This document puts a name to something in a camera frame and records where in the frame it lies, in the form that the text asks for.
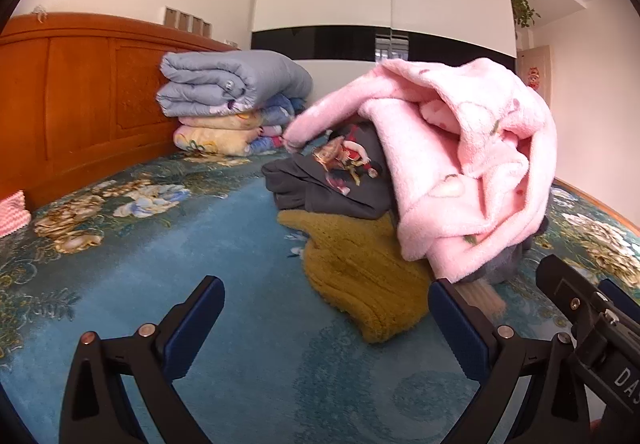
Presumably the dark grey cartoon sweatshirt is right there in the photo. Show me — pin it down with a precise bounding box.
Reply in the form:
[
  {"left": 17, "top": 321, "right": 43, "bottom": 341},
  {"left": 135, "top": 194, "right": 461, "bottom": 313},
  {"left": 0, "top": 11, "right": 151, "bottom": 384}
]
[{"left": 262, "top": 122, "right": 395, "bottom": 220}]

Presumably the pink fleece floral blanket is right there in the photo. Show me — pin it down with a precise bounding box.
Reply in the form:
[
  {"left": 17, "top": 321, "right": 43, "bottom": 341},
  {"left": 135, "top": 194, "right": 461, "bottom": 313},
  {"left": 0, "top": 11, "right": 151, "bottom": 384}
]
[{"left": 283, "top": 58, "right": 556, "bottom": 282}]

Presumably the pink white striped cloth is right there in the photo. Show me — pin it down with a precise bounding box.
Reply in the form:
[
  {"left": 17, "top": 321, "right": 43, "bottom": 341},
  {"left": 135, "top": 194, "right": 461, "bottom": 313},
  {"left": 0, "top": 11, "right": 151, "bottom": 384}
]
[{"left": 0, "top": 190, "right": 32, "bottom": 238}]

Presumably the folded yellow floral blanket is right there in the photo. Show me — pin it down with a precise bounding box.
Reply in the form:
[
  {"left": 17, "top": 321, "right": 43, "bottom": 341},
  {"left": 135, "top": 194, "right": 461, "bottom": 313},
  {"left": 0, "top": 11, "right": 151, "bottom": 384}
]
[{"left": 172, "top": 110, "right": 291, "bottom": 157}]

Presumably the teal floral bed cover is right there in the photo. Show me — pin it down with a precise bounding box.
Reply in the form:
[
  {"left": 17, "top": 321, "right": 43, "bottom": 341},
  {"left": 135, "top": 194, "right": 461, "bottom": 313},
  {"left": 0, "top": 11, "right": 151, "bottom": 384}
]
[{"left": 0, "top": 150, "right": 640, "bottom": 444}]

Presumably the folded grey-blue quilt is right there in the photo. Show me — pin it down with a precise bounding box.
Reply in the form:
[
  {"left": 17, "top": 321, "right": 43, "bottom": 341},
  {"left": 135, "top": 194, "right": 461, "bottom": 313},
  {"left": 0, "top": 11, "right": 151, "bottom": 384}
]
[{"left": 156, "top": 50, "right": 312, "bottom": 117}]

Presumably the wooden door with red decoration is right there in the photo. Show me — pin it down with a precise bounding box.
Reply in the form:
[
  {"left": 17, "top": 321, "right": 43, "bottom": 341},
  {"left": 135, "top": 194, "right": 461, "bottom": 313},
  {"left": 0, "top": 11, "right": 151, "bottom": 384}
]
[{"left": 516, "top": 45, "right": 552, "bottom": 106}]

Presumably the orange wooden headboard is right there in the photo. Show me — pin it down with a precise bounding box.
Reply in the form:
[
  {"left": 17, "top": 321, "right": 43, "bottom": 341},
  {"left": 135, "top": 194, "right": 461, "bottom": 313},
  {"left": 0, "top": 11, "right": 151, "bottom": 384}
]
[{"left": 1, "top": 13, "right": 228, "bottom": 210}]

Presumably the green hanging plant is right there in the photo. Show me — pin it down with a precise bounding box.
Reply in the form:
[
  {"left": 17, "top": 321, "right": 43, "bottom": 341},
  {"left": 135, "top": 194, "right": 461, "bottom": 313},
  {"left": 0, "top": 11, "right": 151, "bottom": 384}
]
[{"left": 511, "top": 0, "right": 540, "bottom": 29}]

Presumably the mustard knitted sweater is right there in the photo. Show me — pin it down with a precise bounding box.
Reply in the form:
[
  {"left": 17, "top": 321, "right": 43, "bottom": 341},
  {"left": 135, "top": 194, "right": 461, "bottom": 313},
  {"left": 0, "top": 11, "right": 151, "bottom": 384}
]
[{"left": 278, "top": 210, "right": 432, "bottom": 343}]

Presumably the white and black wardrobe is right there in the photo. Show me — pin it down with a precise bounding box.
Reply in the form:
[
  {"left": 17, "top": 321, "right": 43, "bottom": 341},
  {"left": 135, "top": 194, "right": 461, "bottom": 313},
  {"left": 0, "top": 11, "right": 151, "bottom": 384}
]
[{"left": 250, "top": 0, "right": 516, "bottom": 98}]

